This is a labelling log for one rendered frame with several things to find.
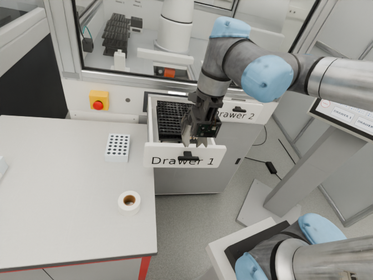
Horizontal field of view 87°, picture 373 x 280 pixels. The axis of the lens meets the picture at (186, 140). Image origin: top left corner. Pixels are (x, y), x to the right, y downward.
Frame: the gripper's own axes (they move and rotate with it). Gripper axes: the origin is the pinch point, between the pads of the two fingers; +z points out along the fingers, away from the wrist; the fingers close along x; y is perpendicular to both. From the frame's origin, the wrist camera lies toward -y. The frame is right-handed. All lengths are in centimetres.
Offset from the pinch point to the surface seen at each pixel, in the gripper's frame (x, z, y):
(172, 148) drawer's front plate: -5.4, 4.2, -1.3
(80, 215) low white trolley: -32.9, 20.5, 12.0
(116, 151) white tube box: -24.0, 16.9, -11.0
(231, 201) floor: 64, 97, -30
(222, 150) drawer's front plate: 13.2, 4.8, -1.0
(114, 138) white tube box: -25.3, 16.9, -18.4
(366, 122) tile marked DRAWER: 88, -4, -12
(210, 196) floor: 46, 96, -35
